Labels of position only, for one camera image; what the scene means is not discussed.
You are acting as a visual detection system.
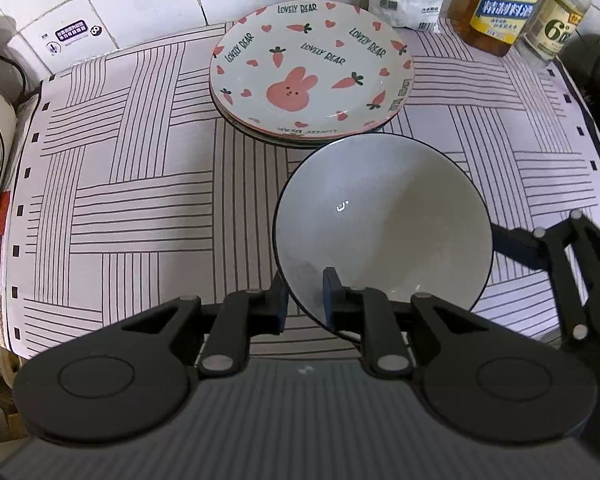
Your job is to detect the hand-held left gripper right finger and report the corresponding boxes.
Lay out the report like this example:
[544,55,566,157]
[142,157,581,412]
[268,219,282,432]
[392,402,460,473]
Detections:
[321,267,483,380]

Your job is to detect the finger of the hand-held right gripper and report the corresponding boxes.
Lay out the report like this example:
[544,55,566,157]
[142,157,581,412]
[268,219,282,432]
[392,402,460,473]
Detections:
[490,208,600,344]

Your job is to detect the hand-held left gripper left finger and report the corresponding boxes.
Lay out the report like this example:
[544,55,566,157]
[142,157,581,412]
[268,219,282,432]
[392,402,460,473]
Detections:
[121,271,288,379]

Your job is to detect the white bowl with black rim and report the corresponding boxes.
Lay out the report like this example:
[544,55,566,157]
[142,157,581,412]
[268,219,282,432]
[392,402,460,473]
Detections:
[272,133,495,343]

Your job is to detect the white rabbit and carrot plate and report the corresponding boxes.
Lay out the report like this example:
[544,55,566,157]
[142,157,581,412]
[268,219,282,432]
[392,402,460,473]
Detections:
[209,1,415,137]

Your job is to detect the striped table cloth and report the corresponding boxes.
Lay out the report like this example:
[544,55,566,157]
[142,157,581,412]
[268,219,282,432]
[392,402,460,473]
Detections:
[7,15,600,361]

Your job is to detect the clear vinegar bottle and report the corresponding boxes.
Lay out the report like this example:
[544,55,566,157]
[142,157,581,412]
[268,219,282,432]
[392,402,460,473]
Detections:
[517,0,600,66]

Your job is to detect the yellow label cooking wine bottle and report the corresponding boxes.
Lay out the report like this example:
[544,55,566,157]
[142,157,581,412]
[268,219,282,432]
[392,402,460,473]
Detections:
[469,0,552,57]

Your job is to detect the wall sticker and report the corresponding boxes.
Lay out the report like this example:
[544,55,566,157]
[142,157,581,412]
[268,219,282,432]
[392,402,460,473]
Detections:
[45,19,104,57]

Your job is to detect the black cooker cable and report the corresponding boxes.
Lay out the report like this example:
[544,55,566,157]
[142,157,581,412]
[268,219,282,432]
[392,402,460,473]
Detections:
[0,45,31,106]

